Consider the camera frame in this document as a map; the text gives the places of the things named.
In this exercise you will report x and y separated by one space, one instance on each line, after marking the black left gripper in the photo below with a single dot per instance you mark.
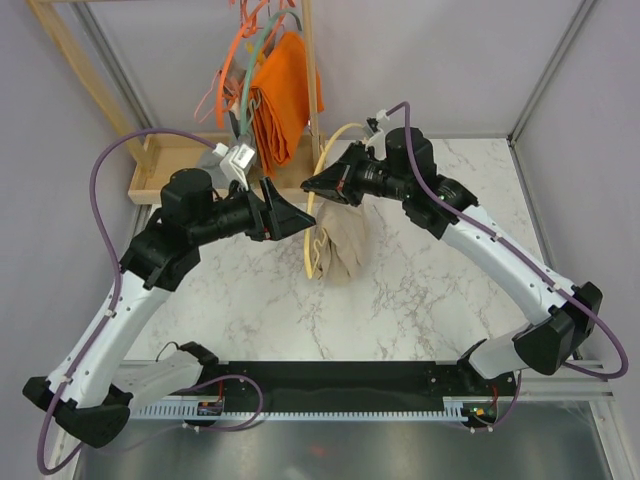
281 217

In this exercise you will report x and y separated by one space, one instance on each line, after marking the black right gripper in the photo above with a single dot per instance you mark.
338 182

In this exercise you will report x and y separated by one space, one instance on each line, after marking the beige trousers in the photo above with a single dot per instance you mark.
341 243

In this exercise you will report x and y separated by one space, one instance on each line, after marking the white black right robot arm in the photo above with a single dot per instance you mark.
553 306

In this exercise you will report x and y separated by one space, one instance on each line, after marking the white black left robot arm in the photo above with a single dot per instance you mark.
86 395

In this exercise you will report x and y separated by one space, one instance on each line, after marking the pink thin hanger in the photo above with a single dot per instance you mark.
208 102

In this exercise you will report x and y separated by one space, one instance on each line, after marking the orange plastic hanger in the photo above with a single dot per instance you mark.
227 92

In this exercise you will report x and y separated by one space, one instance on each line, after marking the teal plastic hanger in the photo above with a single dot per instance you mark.
270 27

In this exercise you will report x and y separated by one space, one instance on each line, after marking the grey garment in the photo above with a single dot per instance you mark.
211 159

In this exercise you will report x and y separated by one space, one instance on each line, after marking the orange cloth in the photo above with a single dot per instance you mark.
281 87

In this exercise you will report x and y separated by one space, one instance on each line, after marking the wooden clothes rack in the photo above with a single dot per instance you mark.
158 155

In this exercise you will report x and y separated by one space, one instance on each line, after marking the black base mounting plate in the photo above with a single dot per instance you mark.
324 387

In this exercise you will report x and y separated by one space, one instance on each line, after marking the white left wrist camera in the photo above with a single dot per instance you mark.
235 160

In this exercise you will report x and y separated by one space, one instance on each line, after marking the grey slotted cable duct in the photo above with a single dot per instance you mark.
184 409

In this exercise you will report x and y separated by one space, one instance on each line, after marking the aluminium frame rail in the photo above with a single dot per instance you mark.
565 385

